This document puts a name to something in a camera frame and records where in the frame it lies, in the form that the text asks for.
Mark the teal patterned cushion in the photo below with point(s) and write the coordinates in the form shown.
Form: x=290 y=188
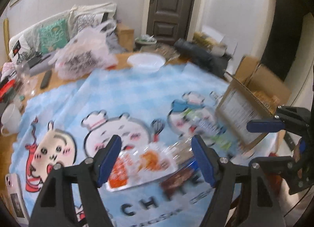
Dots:
x=53 y=36

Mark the clear glass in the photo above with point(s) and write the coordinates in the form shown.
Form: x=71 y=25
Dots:
x=24 y=75

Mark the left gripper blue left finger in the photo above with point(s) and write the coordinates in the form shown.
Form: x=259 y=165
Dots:
x=55 y=205

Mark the dark brown door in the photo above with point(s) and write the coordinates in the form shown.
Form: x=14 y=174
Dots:
x=168 y=20

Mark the black bag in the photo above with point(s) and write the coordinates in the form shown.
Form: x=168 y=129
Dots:
x=202 y=58

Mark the glass snack tray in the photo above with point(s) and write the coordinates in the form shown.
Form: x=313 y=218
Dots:
x=167 y=51

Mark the white sofa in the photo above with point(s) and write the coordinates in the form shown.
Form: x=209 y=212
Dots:
x=25 y=45

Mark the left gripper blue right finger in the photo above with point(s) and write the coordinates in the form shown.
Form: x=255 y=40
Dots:
x=257 y=204

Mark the orange clear snack bag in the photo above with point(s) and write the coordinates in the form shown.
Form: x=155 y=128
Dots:
x=141 y=165

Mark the white plastic bowl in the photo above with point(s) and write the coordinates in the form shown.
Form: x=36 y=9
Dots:
x=146 y=62

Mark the tissue box with tissue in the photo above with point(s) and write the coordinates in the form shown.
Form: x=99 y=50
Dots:
x=211 y=40

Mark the brown biscuit packet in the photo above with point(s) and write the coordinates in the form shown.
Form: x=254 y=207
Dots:
x=183 y=156

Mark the black white tree cushion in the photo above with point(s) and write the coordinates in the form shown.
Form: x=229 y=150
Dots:
x=88 y=20

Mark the cardboard box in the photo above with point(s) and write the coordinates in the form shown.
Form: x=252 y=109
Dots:
x=253 y=93

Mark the wooden side table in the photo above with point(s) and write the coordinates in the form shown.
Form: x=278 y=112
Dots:
x=125 y=36

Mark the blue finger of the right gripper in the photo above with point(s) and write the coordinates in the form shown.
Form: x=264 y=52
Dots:
x=265 y=126
x=272 y=161

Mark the black remote control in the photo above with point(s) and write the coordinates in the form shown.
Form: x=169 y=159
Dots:
x=46 y=79

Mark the dark waste bin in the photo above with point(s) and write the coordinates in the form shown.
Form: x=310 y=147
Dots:
x=144 y=40

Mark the white smartphone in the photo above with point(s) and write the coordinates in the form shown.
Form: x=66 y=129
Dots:
x=20 y=213

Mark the white mug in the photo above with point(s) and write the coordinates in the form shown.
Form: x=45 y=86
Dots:
x=10 y=120

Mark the green white snack packet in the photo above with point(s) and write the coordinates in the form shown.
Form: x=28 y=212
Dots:
x=206 y=125

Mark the white printed plastic bag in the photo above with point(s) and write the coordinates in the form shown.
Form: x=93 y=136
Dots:
x=85 y=52

